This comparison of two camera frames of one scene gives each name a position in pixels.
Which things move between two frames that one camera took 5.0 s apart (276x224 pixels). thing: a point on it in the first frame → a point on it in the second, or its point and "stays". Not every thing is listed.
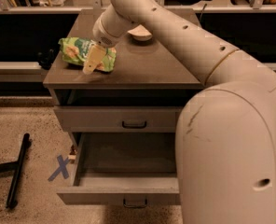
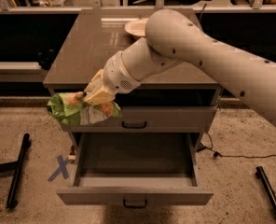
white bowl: [141, 33] stays
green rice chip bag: [75, 51] → [72, 107]
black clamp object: [46, 57] stays
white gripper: [101, 35] → [117, 74]
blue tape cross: [62, 169] stays
